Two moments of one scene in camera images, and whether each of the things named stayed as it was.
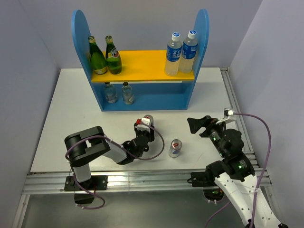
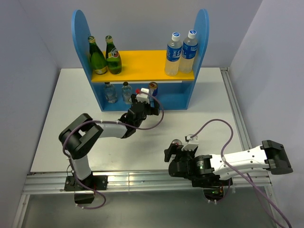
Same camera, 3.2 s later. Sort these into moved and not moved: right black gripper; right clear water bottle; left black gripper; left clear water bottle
Moved: right black gripper; left black gripper
Not moved: right clear water bottle; left clear water bottle
